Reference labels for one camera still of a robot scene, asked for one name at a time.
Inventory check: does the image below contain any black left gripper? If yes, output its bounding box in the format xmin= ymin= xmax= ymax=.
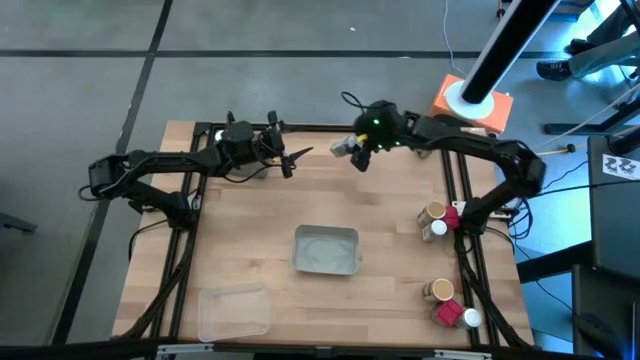
xmin=254 ymin=110 xmax=315 ymax=163

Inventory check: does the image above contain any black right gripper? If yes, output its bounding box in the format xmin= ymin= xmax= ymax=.
xmin=341 ymin=126 xmax=377 ymax=158

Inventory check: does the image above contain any red lid spice jar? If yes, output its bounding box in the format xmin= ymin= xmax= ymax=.
xmin=443 ymin=205 xmax=462 ymax=231
xmin=432 ymin=299 xmax=465 ymax=329

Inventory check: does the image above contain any clear plastic bin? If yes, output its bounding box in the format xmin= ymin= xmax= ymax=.
xmin=196 ymin=282 xmax=274 ymax=344

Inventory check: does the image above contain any grey rectangular bin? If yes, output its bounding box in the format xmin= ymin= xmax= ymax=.
xmin=291 ymin=223 xmax=362 ymax=277

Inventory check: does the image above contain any white round pole base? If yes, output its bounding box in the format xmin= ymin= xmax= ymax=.
xmin=443 ymin=79 xmax=496 ymax=121

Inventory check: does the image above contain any orange box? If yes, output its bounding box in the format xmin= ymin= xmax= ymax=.
xmin=430 ymin=73 xmax=515 ymax=137

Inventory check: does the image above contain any person's shoe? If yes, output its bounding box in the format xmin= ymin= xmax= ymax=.
xmin=564 ymin=38 xmax=595 ymax=55
xmin=535 ymin=59 xmax=572 ymax=82

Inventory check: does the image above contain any black stand leg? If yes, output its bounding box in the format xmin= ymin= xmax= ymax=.
xmin=543 ymin=94 xmax=640 ymax=156

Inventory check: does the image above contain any black desk crossbar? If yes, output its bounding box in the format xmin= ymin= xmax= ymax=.
xmin=514 ymin=240 xmax=594 ymax=285

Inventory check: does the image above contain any white printed tag sheet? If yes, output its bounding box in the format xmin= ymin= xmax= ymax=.
xmin=602 ymin=153 xmax=640 ymax=181

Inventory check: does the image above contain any person's leg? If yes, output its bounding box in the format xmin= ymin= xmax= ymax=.
xmin=567 ymin=30 xmax=640 ymax=79
xmin=587 ymin=0 xmax=636 ymax=46

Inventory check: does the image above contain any black desk panel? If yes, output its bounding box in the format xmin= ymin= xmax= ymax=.
xmin=587 ymin=134 xmax=640 ymax=281

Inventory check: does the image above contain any black desk surface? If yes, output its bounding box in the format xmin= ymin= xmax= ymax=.
xmin=569 ymin=264 xmax=640 ymax=360

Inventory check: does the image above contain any dark grey floor foot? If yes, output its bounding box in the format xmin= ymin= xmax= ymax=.
xmin=0 ymin=212 xmax=39 ymax=236

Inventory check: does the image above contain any black foreground beam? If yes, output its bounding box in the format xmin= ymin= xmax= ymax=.
xmin=0 ymin=338 xmax=640 ymax=360

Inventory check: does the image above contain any black computer mouse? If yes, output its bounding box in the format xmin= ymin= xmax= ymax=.
xmin=574 ymin=312 xmax=624 ymax=357

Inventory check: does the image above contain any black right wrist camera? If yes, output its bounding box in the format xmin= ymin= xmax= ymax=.
xmin=351 ymin=148 xmax=374 ymax=173

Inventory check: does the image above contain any black metal table frame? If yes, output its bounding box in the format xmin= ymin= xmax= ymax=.
xmin=119 ymin=110 xmax=534 ymax=351

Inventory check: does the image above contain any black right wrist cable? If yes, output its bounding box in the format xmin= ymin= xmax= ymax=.
xmin=341 ymin=91 xmax=374 ymax=114

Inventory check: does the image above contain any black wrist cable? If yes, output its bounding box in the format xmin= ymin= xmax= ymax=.
xmin=341 ymin=91 xmax=374 ymax=114
xmin=222 ymin=162 xmax=274 ymax=185

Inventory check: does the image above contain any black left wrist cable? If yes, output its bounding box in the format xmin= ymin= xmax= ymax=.
xmin=222 ymin=162 xmax=274 ymax=185

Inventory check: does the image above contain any white floor cable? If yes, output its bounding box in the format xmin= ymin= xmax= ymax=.
xmin=442 ymin=0 xmax=469 ymax=79

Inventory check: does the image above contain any black camera pole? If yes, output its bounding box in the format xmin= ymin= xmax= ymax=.
xmin=459 ymin=0 xmax=564 ymax=105

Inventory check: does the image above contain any yellow floor cable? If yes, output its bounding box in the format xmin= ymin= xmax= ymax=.
xmin=534 ymin=144 xmax=576 ymax=157

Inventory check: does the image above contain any black cable bundle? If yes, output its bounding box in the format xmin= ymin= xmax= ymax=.
xmin=122 ymin=227 xmax=199 ymax=341
xmin=457 ymin=239 xmax=531 ymax=349

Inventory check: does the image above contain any silver beam bracket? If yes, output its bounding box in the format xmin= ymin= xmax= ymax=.
xmin=433 ymin=348 xmax=494 ymax=360
xmin=157 ymin=342 xmax=215 ymax=357

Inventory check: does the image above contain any long black cable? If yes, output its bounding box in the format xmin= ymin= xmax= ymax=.
xmin=542 ymin=178 xmax=640 ymax=199

